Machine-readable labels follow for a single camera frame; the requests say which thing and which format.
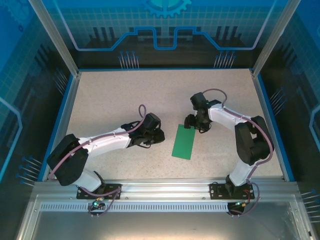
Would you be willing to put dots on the green paper sheet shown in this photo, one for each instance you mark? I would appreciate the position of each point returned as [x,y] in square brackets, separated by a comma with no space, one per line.
[183,143]

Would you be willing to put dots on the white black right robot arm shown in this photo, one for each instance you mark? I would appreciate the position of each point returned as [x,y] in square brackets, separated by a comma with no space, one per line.
[222,117]

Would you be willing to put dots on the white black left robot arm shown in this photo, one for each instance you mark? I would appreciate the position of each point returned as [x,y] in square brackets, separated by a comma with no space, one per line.
[107,143]

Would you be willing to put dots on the grey metal sheet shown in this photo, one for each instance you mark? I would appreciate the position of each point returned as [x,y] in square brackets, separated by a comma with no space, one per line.
[162,225]

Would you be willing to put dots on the blue table edge trim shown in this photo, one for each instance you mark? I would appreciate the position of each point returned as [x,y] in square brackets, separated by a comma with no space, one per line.
[53,140]
[274,125]

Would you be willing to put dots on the left base LED connector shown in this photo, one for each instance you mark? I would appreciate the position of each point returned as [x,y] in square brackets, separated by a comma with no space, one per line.
[97,203]

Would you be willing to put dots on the base led connector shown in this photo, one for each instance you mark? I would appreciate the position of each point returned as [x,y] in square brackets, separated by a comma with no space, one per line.
[97,203]
[240,204]

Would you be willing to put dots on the right base LED connector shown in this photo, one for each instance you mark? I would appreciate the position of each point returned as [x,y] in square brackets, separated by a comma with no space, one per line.
[240,204]

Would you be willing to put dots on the blue gear print panel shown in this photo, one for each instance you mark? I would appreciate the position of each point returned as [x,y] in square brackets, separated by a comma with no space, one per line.
[165,30]

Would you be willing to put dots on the blue grid print panel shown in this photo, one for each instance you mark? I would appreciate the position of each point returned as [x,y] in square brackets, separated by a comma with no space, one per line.
[20,87]
[300,87]

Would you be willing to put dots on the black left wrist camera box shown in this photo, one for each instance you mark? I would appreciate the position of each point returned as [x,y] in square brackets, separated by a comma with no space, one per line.
[152,121]

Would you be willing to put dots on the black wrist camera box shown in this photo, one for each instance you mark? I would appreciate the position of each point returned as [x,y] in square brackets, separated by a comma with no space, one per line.
[198,99]
[152,121]

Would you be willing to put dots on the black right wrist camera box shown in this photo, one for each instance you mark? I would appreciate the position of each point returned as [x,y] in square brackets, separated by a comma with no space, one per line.
[198,99]

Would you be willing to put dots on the aluminium mounting rail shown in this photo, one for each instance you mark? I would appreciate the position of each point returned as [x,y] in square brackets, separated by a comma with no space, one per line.
[162,187]

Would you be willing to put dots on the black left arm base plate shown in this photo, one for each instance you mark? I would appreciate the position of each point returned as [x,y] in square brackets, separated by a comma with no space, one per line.
[112,191]

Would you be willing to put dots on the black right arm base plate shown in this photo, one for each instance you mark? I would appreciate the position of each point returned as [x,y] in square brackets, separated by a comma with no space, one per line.
[217,191]

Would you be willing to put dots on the aluminium side rail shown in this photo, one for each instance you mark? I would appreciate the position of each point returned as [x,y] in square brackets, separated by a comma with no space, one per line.
[63,120]

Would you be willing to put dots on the aluminium frame post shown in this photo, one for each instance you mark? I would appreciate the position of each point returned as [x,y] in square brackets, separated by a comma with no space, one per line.
[272,37]
[57,37]

